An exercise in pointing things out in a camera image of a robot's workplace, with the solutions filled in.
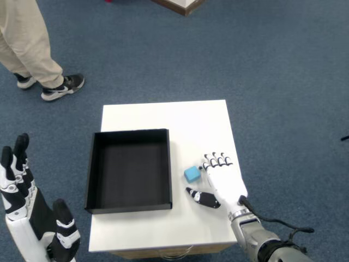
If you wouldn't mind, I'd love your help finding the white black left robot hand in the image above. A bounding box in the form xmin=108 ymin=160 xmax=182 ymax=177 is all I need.
xmin=0 ymin=133 xmax=82 ymax=262

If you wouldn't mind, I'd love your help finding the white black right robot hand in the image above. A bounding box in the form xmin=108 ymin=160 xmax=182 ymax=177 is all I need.
xmin=185 ymin=151 xmax=250 ymax=219

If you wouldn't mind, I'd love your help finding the blue cube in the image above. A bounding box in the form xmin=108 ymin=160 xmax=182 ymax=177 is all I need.
xmin=183 ymin=165 xmax=201 ymax=183

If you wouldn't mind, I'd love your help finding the black open box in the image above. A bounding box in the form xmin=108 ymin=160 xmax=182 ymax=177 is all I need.
xmin=84 ymin=128 xmax=173 ymax=215

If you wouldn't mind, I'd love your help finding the white wooden table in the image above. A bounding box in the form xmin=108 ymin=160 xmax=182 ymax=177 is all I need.
xmin=87 ymin=99 xmax=249 ymax=258

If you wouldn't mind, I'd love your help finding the black white sneaker with swoosh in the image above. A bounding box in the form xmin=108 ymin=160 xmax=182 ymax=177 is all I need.
xmin=40 ymin=73 xmax=85 ymax=102

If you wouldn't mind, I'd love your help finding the person in beige trousers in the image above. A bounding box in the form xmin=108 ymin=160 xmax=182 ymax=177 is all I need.
xmin=0 ymin=0 xmax=65 ymax=88

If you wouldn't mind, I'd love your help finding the white furniture with wooden edge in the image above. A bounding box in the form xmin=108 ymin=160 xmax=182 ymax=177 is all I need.
xmin=151 ymin=0 xmax=207 ymax=17

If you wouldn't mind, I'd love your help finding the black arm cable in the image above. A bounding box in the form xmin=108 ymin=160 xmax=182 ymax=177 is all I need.
xmin=237 ymin=195 xmax=315 ymax=251

